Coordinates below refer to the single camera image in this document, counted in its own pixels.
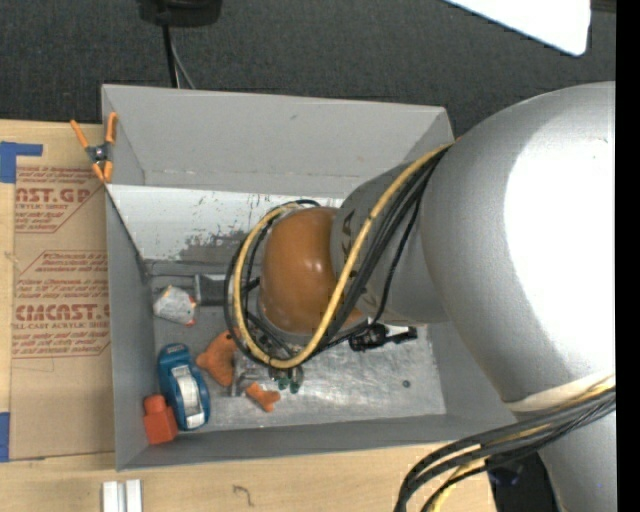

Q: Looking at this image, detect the orange toy animal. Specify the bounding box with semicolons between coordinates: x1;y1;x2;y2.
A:
195;329;282;414

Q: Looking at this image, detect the blue tape dispenser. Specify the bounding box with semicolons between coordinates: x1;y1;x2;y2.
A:
156;342;212;432

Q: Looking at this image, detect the red-orange toy block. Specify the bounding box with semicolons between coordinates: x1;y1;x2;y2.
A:
142;394;180;446

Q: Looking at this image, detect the white crumpled packet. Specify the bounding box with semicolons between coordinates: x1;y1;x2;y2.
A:
151;284;199;328

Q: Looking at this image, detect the brown cardboard board red print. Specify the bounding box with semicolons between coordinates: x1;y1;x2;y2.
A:
0;118;117;462

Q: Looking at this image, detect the grey metal bin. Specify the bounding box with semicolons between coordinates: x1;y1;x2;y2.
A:
101;83;519;472

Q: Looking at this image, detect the black cylinder on white bracket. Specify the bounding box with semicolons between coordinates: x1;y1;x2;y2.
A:
348;322;419;352

